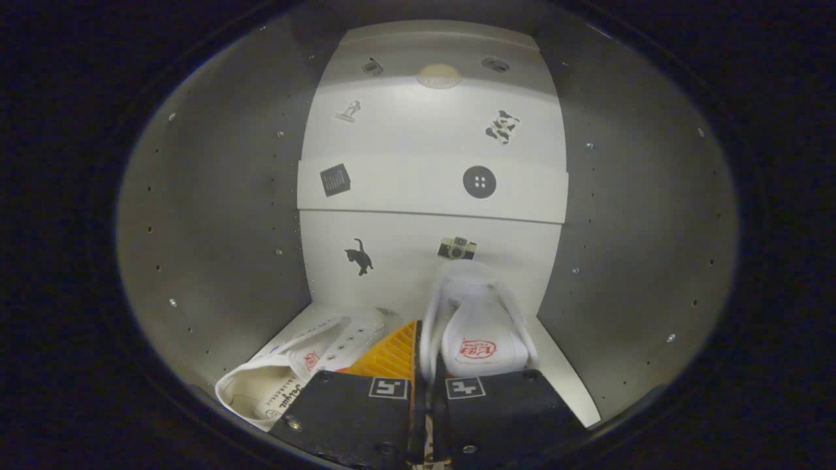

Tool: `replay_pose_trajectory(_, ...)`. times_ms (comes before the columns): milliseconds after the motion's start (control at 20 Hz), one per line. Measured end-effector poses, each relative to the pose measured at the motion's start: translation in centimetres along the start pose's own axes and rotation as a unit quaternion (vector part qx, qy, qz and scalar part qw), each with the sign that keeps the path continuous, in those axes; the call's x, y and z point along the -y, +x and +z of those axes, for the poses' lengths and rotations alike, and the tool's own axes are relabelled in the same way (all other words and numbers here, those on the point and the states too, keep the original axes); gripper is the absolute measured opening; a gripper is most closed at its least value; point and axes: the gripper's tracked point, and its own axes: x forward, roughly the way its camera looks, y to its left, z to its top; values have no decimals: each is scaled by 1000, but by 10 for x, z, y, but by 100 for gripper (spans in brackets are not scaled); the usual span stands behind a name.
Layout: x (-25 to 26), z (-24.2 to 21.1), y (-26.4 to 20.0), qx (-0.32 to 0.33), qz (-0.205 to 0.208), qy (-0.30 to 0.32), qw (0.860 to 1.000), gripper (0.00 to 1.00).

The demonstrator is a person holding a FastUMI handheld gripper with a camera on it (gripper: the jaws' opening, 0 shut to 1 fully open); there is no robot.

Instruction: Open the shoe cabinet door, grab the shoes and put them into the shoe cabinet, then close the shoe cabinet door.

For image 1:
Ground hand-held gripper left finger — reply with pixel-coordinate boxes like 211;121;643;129
269;320;425;467

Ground white mesh shoe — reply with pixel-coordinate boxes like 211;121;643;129
419;261;540;383

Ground grey shoe cabinet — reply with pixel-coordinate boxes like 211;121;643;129
116;16;740;435

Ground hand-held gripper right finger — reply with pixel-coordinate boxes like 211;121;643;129
431;369;588;469

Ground white shoe with yellow sole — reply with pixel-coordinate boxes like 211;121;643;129
214;312;386;433

